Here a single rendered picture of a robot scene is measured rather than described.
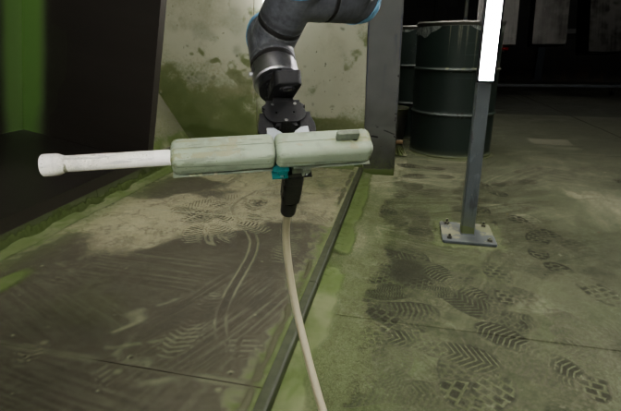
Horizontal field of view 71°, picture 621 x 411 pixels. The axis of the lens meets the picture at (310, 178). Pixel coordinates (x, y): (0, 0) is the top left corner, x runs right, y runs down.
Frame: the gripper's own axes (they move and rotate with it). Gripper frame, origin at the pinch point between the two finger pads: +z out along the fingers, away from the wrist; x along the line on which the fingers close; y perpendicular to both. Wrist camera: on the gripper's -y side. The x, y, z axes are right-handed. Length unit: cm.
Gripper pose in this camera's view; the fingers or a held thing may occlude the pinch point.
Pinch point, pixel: (294, 165)
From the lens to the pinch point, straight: 70.6
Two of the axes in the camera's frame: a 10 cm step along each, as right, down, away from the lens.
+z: 1.7, 8.3, -5.2
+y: -1.2, 5.5, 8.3
